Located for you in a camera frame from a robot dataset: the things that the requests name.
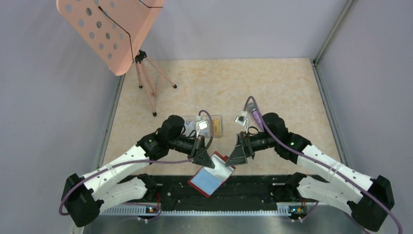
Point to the silver credit card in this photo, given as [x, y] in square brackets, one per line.
[190, 125]

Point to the pink perforated music stand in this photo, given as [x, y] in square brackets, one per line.
[116, 30]

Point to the purple glitter microphone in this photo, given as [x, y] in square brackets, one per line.
[252, 109]

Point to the yellow credit card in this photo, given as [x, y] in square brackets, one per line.
[217, 126]

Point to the aluminium frame rail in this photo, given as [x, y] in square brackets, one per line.
[232, 200]

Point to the red leather card holder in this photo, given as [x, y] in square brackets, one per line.
[207, 180]

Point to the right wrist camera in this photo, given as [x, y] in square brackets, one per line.
[243, 120]

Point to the clear plastic card tray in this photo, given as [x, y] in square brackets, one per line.
[203, 117]

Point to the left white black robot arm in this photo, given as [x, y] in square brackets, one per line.
[85, 197]

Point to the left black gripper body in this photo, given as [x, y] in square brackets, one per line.
[187, 145]

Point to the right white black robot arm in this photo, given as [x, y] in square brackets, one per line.
[365, 199]

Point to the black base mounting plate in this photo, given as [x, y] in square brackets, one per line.
[268, 180]

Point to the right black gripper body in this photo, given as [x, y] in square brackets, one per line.
[257, 142]

